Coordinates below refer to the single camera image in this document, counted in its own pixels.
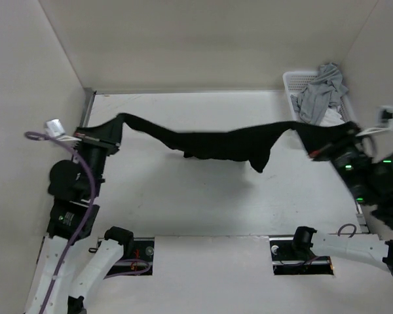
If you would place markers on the white plastic basket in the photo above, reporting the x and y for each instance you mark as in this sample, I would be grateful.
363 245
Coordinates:
296 81

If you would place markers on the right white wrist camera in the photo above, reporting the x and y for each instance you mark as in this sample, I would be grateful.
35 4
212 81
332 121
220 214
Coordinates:
385 118

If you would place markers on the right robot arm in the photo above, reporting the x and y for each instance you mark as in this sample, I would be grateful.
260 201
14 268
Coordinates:
369 182

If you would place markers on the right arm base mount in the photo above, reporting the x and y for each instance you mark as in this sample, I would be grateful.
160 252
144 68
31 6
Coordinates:
287 260

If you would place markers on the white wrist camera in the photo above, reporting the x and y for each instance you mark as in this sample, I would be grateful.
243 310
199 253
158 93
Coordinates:
54 129
385 118

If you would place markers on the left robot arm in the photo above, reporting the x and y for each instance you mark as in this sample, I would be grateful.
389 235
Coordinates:
74 185

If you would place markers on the black tank top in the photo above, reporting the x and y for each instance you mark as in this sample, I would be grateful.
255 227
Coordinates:
251 144

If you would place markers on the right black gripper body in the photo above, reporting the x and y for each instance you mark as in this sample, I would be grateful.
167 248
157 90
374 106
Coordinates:
343 150

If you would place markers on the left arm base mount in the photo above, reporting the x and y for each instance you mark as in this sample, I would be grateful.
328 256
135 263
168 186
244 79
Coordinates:
139 258

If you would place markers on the grey tank top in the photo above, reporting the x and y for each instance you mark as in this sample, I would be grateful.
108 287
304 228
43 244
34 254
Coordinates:
325 91

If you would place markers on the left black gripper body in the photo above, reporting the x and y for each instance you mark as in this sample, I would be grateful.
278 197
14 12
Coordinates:
94 142

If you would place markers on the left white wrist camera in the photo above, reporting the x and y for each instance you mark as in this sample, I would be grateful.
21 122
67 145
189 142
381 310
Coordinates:
54 129

